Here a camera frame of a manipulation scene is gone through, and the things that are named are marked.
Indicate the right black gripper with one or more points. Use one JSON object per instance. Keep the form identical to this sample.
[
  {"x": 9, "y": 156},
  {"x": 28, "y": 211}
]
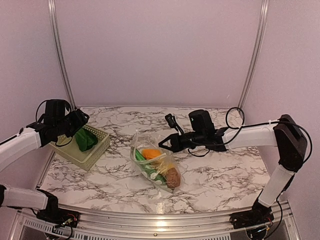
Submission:
[{"x": 176, "y": 146}]

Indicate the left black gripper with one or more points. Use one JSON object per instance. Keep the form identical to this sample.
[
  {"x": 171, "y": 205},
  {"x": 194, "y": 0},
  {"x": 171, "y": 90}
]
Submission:
[{"x": 80, "y": 120}]

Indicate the fake green bok choy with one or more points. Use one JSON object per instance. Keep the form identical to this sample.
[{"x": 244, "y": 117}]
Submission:
[{"x": 85, "y": 139}]

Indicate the clear polka dot zip bag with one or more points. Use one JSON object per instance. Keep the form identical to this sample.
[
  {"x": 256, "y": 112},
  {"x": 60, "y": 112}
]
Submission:
[{"x": 142, "y": 141}]

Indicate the fake dark green cucumber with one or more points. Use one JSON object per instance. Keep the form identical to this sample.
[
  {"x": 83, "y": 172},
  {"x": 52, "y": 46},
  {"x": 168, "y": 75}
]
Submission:
[{"x": 148, "y": 170}]

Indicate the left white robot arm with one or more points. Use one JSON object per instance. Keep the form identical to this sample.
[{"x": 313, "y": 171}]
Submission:
[{"x": 57, "y": 120}]

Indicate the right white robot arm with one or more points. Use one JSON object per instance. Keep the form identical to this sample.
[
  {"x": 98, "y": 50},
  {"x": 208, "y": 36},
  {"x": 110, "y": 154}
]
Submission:
[{"x": 293, "y": 142}]

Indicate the fake yellow corn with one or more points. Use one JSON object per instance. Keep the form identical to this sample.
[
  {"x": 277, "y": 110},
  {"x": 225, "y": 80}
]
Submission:
[{"x": 169, "y": 166}]

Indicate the fake orange pepper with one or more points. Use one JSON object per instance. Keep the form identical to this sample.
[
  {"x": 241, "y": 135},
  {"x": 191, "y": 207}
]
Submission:
[{"x": 150, "y": 153}]

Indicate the fake brown potato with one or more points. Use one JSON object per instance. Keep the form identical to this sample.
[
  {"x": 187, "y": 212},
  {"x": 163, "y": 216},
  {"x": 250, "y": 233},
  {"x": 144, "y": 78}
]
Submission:
[{"x": 173, "y": 178}]

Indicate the pale green plastic basket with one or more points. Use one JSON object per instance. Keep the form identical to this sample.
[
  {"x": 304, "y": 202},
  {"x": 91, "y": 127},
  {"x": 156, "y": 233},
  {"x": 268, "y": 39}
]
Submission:
[{"x": 67, "y": 148}]

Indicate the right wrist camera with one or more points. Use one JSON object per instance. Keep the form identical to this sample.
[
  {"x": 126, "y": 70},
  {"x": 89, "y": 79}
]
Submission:
[{"x": 171, "y": 120}]

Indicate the front aluminium table rail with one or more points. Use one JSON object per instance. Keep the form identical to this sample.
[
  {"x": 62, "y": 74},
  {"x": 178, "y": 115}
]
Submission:
[{"x": 108, "y": 225}]

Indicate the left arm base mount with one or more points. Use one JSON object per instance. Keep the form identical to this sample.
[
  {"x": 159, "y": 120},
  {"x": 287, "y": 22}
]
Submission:
[{"x": 56, "y": 215}]

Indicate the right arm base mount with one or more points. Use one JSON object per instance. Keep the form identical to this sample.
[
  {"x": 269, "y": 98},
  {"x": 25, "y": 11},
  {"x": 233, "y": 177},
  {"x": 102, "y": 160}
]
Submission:
[{"x": 258, "y": 214}]

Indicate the right aluminium frame post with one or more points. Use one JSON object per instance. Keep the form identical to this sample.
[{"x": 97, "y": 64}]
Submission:
[{"x": 260, "y": 33}]

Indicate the aluminium frame post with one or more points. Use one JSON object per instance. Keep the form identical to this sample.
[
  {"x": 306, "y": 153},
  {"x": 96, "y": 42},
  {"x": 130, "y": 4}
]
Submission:
[
  {"x": 260, "y": 33},
  {"x": 59, "y": 51}
]

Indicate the left aluminium frame post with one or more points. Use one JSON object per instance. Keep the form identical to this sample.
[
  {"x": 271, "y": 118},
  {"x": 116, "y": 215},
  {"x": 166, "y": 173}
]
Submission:
[{"x": 59, "y": 51}]

